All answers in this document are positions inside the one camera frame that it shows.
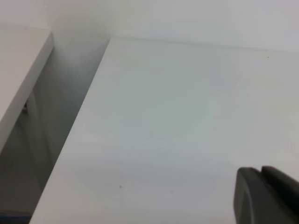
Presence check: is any white side table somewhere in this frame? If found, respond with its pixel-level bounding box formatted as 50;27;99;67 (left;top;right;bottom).
0;23;54;147

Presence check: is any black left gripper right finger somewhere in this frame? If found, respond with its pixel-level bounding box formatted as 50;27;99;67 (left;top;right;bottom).
261;166;299;223

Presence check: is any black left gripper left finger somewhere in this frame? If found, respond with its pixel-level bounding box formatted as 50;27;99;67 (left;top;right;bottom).
234;168;292;224

